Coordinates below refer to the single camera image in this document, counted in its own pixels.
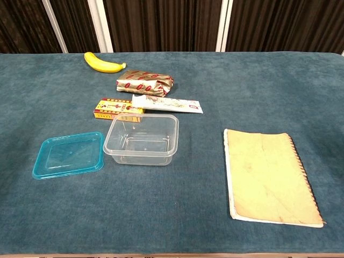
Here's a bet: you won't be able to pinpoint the white frame post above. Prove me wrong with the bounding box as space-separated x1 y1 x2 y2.
215 0 234 53
87 0 114 53
41 0 69 54

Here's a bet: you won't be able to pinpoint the yellow spiral notebook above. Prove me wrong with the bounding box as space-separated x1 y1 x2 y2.
223 128 327 228

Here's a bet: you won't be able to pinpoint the clear plastic container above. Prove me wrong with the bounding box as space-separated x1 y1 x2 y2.
103 113 180 166

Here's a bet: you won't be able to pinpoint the white pink snack packet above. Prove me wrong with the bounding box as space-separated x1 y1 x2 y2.
131 94 204 114

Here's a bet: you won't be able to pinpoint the red yellow cardboard box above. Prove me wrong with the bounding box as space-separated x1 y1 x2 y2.
93 97 145 123

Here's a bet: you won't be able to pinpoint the dark pleated curtain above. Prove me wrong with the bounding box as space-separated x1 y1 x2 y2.
0 0 344 54

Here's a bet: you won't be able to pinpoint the teal tablecloth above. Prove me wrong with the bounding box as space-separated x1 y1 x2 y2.
0 52 344 255

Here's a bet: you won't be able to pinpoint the teal container lid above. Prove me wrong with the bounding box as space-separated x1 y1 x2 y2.
31 131 105 180

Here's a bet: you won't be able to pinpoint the gold foil snack packet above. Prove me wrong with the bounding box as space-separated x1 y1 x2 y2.
116 69 175 98

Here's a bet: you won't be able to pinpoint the yellow banana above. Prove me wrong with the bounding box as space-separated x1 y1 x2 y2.
84 52 127 74

